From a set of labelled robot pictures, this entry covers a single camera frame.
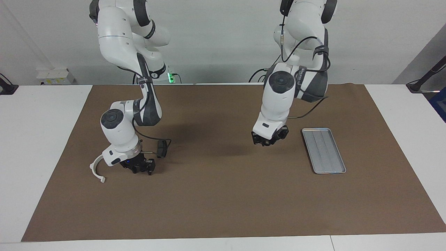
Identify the black stand with slanted pole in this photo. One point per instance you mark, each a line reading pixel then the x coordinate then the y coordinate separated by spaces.
pixel 416 86

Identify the brown table mat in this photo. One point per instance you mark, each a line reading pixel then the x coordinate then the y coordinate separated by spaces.
pixel 223 202

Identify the black stand with flat base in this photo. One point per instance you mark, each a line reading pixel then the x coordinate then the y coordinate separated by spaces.
pixel 7 89

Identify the white wall socket box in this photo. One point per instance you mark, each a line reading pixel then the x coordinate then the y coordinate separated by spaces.
pixel 54 76

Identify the white curved plastic bracket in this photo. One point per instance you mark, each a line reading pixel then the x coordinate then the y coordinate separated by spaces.
pixel 92 169

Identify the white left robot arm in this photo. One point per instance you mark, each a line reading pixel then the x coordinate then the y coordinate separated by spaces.
pixel 278 104

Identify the dark rectangular brake pad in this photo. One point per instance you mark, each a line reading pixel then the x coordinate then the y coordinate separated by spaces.
pixel 162 150

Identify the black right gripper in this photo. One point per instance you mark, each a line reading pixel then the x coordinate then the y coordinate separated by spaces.
pixel 134 162

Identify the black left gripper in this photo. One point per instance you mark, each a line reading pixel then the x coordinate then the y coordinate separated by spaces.
pixel 280 134

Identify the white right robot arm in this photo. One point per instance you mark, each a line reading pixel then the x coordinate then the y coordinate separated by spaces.
pixel 118 134

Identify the grey metal tray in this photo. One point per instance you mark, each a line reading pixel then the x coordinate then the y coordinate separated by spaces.
pixel 324 151

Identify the blue box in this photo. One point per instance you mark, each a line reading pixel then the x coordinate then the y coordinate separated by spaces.
pixel 439 104

